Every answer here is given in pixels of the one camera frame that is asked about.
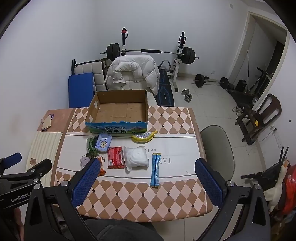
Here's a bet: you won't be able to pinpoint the orange snack packet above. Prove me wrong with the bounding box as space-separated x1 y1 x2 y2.
96 157 106 177

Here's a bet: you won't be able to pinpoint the lavender fluffy cloth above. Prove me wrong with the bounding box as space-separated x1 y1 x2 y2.
80 156 90 169

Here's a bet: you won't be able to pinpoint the red snack packet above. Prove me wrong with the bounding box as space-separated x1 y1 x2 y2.
107 147 125 169

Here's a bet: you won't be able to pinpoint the green snack packet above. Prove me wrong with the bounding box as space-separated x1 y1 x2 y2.
86 136 99 157

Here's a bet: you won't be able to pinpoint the blue tissue packet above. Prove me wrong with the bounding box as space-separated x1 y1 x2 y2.
95 133 112 152

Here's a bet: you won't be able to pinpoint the white soft pouch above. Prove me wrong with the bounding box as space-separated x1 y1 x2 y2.
123 146 149 172

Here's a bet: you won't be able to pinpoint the long blue wafer packet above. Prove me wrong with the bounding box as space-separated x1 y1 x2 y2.
150 153 161 188

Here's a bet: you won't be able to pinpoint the yellow banana shaped pouch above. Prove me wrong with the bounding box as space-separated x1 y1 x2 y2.
132 131 158 144

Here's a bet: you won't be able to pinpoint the grey round chair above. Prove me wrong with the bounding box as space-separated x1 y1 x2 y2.
200 125 235 181

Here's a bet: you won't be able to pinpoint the small wooden pieces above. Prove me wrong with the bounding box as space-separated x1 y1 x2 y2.
41 114 54 131

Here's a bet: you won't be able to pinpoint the checkered table mat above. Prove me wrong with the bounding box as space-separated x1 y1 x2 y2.
50 106 213 222

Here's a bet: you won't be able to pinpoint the white goose plush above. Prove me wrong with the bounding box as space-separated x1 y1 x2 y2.
263 159 289 213

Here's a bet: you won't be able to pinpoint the dark wooden chair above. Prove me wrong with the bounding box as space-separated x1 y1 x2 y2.
235 93 282 145

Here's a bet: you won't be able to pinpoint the brown cardboard box blue print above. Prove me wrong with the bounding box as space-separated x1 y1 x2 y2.
85 89 149 134

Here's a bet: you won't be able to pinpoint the red bag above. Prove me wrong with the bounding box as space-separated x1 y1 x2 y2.
278 165 295 215

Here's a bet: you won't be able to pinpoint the blue folded mat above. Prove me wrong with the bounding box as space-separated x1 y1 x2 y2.
68 73 94 108

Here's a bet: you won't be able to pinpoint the chrome dumbbell pair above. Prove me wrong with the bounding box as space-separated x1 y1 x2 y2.
181 88 193 103

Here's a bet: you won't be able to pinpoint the blue black weight bench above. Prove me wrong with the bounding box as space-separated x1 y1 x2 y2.
156 60 175 107

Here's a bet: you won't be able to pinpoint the black floor barbell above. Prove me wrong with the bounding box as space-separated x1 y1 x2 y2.
193 74 234 90

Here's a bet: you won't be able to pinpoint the white weight bench rack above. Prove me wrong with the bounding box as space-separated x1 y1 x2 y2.
167 31 187 92

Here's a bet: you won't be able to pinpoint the white quilted chair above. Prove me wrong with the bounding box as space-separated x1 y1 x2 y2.
73 60 110 93

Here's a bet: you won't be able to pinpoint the white puffer jacket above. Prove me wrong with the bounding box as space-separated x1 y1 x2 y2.
105 54 160 96

